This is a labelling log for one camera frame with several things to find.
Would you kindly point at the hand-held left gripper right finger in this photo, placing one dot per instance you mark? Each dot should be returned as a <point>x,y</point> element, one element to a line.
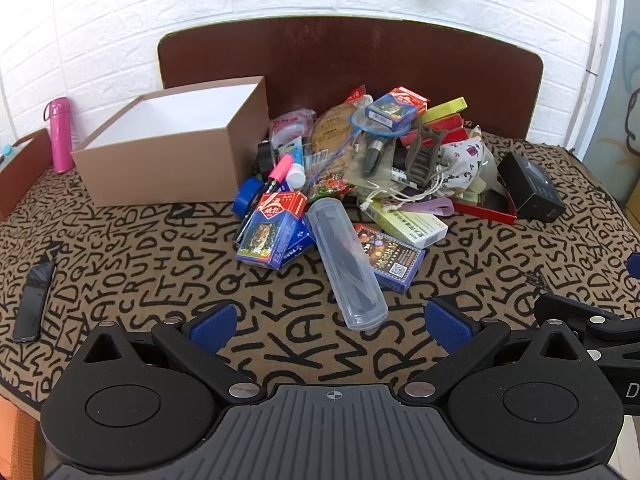
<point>447,327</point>

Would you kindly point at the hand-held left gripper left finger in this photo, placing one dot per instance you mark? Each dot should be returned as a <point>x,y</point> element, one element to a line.
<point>214,327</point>

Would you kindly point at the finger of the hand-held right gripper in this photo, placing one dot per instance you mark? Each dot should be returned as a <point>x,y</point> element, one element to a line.
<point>635,265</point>
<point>565,310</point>

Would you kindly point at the dark print playing card box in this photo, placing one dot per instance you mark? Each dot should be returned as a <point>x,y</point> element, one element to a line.
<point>390,257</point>

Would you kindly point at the tiger print playing card box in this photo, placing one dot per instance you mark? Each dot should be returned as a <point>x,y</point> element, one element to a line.
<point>395,107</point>
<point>270,230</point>

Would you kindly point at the plain blue playing card box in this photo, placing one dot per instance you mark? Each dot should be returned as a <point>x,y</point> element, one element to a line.
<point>300,240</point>

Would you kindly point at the clear plastic tube case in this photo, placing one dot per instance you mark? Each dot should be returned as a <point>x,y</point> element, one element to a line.
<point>345,260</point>

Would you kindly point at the large brown cardboard box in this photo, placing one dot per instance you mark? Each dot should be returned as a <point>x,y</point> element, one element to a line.
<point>165,160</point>

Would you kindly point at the letter print blanket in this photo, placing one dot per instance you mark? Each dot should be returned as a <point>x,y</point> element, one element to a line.
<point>150,260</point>

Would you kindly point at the white green medicine box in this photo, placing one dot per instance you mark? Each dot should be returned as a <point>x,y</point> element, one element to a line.
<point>410,222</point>

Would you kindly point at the red shallow box lid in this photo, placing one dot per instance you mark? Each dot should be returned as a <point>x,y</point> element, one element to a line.
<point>492,210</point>

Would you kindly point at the purple plastic shoehorn tag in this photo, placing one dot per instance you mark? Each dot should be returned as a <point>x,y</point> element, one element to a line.
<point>425,206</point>

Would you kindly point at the black box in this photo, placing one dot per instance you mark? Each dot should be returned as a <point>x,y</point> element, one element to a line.
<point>532,185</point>

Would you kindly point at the blue tape roll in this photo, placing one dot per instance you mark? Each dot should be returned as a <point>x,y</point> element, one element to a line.
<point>247,197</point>

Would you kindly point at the pale cartoon print panel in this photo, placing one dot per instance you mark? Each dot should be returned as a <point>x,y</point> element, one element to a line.
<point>620,125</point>

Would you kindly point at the pink marker pen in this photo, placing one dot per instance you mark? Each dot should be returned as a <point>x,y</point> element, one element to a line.
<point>280,170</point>

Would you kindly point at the grey hair claw clip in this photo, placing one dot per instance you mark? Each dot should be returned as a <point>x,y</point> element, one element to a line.
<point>422,157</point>

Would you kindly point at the colourful snack packet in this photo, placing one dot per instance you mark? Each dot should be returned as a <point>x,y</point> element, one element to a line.
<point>330,186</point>

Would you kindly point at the clear bag with black item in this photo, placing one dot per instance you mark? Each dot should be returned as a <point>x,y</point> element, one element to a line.
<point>375,155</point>

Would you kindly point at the red carton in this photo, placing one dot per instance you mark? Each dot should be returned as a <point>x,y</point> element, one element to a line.
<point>447,125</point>

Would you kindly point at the blue rimmed small net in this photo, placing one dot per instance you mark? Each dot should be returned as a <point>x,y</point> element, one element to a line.
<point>385,127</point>

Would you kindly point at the pink white plastic packet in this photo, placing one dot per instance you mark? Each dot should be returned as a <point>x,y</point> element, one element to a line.
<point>290,130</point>

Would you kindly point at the yellow green carton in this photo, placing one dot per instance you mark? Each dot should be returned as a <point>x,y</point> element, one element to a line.
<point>447,109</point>

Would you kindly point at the orange cloth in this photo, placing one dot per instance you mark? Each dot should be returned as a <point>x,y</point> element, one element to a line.
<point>22,440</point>

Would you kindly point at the brown snack packet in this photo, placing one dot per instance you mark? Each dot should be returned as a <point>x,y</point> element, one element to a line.
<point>335,130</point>

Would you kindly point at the small brown open box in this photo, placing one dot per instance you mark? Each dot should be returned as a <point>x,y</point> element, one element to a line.
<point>22,175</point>

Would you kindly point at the pink thermos bottle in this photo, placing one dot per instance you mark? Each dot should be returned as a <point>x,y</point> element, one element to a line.
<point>59,135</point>

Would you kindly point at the red snack packet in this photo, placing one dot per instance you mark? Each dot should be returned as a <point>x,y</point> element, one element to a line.
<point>357,96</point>

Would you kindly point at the brown wooden headboard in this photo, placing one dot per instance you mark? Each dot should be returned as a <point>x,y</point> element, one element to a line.
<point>310,55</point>

